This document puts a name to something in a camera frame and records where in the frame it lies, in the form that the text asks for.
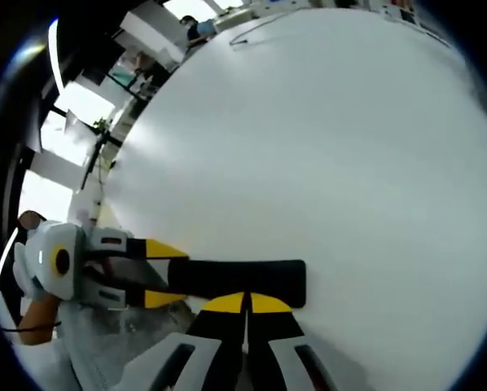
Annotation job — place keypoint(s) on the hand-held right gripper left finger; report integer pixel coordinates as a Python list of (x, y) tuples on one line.
[(211, 346)]

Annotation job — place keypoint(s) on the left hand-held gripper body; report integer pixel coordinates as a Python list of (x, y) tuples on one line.
[(50, 260)]

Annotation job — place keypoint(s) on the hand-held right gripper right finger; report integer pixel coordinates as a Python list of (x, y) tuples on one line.
[(276, 346)]

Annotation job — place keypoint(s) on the black remote control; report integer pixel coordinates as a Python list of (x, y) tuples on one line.
[(239, 281)]

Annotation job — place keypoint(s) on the person's left hand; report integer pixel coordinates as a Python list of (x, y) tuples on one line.
[(31, 220)]

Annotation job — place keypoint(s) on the ceiling light strip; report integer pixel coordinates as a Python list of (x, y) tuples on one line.
[(56, 57), (3, 262)]

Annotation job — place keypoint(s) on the person's light grey garment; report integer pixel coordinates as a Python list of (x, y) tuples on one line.
[(105, 350)]

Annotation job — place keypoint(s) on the black tripod stand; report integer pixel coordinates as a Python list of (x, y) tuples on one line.
[(99, 159)]

